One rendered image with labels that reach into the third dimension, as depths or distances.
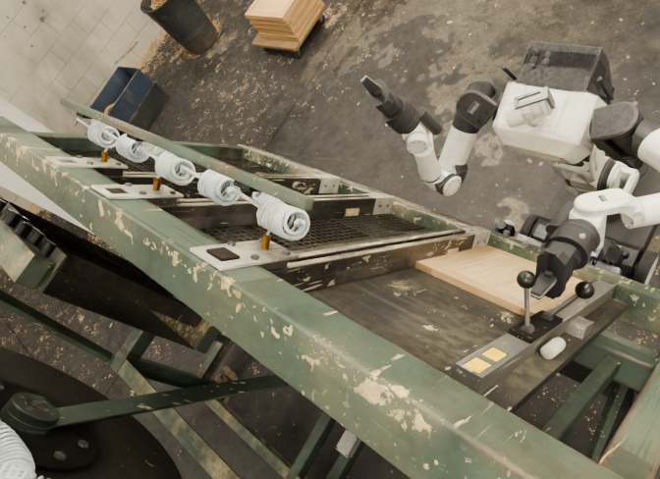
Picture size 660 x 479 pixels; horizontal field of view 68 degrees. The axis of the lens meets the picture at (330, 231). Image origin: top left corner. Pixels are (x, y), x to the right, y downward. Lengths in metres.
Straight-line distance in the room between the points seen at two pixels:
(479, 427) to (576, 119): 1.04
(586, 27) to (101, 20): 4.77
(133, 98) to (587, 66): 4.41
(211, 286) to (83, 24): 5.45
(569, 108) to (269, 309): 1.05
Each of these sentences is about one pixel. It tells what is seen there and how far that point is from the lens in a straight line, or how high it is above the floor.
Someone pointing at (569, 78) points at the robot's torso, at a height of 1.39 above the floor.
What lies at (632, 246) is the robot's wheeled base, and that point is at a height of 0.19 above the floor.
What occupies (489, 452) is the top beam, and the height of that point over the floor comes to 1.95.
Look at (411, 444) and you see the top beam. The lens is 0.66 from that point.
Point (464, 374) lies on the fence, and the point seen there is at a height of 1.70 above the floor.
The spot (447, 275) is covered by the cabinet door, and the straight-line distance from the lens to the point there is 1.38.
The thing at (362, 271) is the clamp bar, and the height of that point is 1.52.
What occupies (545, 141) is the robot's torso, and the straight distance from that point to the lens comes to 1.52.
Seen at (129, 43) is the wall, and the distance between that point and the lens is 6.40.
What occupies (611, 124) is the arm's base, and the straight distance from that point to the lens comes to 1.47.
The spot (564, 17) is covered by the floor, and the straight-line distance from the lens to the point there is 3.78.
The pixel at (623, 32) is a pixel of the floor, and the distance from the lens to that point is 3.60.
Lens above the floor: 2.54
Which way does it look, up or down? 51 degrees down
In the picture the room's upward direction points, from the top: 47 degrees counter-clockwise
